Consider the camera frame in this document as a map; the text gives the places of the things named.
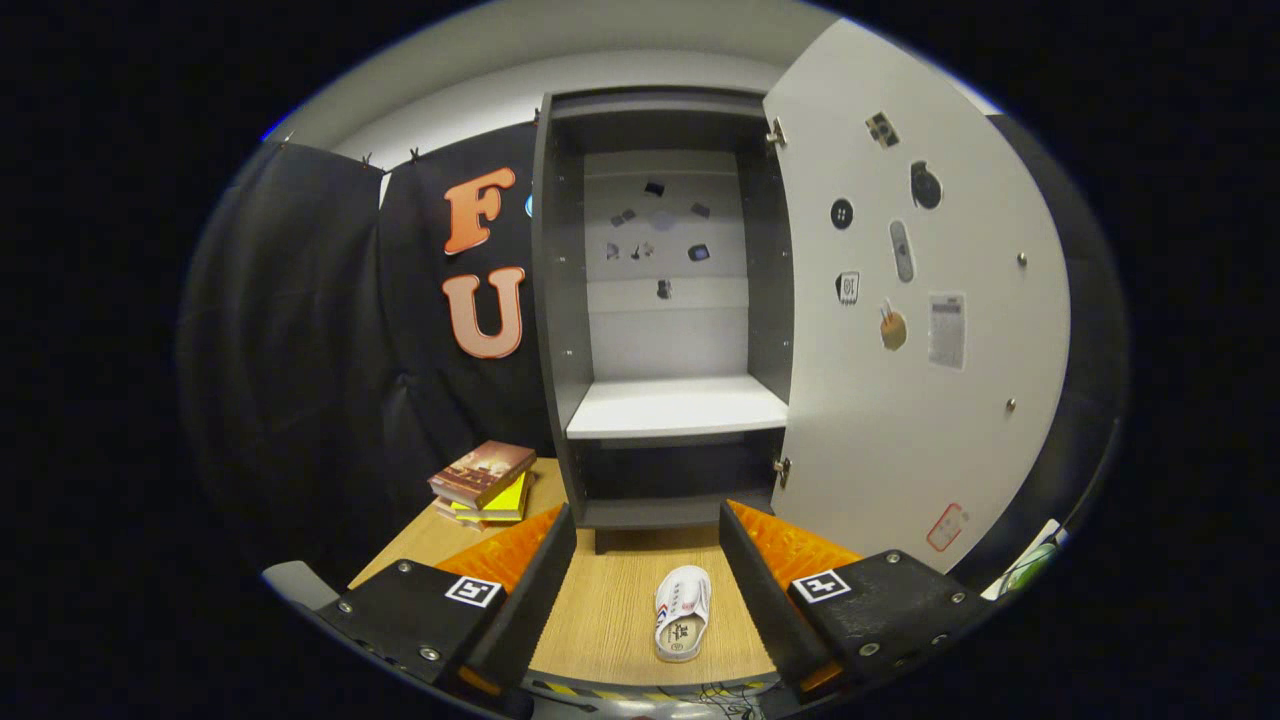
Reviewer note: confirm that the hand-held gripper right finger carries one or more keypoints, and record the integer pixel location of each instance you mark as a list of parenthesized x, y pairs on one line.
[(765, 600)]

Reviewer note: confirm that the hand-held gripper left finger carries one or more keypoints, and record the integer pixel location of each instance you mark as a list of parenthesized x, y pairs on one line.
[(525, 600)]

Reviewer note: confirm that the white shoe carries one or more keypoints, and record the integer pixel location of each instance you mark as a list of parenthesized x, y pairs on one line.
[(682, 612)]

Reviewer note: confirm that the beige shoe cabinet door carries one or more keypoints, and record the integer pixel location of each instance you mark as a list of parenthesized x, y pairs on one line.
[(960, 420)]

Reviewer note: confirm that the dark grey shoe cabinet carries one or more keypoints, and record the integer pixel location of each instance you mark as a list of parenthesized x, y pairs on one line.
[(562, 300)]

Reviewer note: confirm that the metal door hinge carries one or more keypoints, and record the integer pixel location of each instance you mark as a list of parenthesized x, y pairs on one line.
[(782, 471), (776, 133)]

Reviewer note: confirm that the white cabinet shelf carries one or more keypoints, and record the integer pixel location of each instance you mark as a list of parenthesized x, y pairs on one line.
[(675, 405)]

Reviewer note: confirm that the yellow book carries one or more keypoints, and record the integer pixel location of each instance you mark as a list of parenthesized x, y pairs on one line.
[(505, 500)]

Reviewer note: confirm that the yellow black hazard tape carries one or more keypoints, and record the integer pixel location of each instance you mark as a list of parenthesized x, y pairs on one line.
[(600, 691)]

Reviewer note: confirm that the brown book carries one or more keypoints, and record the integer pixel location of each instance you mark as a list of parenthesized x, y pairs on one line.
[(485, 468)]

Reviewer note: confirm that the white green object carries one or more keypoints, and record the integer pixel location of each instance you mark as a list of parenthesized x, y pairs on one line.
[(1030, 560)]

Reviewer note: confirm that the black backdrop cloth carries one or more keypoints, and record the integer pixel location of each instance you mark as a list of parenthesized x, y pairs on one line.
[(300, 350)]

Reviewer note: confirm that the row of black cloth clips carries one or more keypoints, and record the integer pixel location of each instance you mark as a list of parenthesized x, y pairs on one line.
[(414, 156)]

